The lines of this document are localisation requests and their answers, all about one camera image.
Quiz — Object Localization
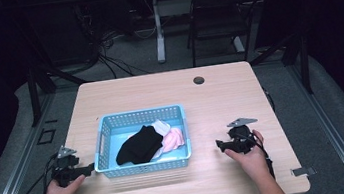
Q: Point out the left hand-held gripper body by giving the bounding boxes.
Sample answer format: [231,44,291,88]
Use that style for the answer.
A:
[47,143,84,189]

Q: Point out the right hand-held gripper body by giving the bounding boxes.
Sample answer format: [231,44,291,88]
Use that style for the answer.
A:
[220,115,263,157]

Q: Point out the pink sock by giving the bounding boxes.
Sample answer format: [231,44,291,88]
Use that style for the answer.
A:
[158,126,187,154]

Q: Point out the black sock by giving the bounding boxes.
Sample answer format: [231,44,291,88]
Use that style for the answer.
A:
[111,122,168,168]

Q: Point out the white sock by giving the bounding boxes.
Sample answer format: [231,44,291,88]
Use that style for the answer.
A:
[145,116,176,160]

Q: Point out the light blue plastic basket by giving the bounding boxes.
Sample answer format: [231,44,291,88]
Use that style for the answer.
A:
[87,103,194,181]

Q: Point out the person's right hand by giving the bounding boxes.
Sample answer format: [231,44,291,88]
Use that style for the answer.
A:
[221,127,273,188]

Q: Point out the black folding chair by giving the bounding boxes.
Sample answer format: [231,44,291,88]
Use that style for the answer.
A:
[180,0,274,69]

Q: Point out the white table leg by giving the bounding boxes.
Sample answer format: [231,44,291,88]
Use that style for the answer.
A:
[149,0,169,64]

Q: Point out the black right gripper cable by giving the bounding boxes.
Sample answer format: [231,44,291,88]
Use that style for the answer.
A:
[244,129,277,182]

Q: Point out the black metal frame post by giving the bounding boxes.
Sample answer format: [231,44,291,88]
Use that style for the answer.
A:
[296,33,315,96]
[23,66,45,128]

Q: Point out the bundle of black floor cables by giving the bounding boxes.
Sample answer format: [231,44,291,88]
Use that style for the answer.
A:
[73,0,155,84]

